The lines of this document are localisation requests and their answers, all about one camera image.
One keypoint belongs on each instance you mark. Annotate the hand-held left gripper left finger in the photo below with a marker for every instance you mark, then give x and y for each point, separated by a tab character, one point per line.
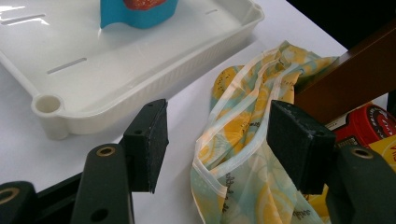
149	143

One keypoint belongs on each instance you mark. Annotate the yellow snack packet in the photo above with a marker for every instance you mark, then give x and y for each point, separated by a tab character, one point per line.
387	152

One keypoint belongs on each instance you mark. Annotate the blue bowl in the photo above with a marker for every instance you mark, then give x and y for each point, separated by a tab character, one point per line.
137	15

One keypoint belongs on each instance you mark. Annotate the brown wooden box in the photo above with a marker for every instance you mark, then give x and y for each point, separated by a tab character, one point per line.
351	81

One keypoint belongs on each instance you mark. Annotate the red lidded jar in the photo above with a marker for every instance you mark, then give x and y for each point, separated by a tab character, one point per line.
364	124

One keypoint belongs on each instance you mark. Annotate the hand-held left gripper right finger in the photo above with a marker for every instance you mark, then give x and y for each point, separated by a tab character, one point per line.
295	143

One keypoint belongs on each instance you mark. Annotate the white plastic tray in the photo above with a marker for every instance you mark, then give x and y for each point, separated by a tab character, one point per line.
124	62

